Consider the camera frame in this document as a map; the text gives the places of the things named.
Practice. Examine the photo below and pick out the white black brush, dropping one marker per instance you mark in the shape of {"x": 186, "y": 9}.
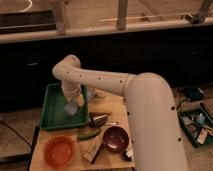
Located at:
{"x": 127, "y": 155}

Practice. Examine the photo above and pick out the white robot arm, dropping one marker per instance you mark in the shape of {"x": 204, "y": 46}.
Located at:
{"x": 153, "y": 120}

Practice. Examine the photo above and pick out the blue sponge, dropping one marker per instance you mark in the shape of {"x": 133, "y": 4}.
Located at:
{"x": 71, "y": 109}

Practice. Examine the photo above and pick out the metal cup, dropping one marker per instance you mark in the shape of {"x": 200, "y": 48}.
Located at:
{"x": 97, "y": 120}

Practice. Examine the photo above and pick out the green plastic tray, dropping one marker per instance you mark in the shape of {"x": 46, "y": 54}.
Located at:
{"x": 54, "y": 115}

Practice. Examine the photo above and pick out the dark object on floor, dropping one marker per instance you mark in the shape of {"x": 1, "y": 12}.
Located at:
{"x": 193, "y": 93}

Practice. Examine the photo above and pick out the orange plastic bowl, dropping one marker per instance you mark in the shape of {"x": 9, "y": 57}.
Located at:
{"x": 58, "y": 151}

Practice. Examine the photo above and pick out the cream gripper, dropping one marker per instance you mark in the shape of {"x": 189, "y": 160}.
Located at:
{"x": 78, "y": 99}

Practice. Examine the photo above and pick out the beige box with black stick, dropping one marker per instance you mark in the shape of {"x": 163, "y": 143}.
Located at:
{"x": 93, "y": 149}

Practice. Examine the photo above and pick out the green cucumber toy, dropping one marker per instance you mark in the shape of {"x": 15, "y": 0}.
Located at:
{"x": 88, "y": 135}

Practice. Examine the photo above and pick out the green bin with items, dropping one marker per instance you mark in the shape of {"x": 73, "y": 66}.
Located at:
{"x": 197, "y": 124}

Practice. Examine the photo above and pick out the dark purple bowl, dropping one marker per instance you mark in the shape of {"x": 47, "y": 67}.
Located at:
{"x": 115, "y": 139}

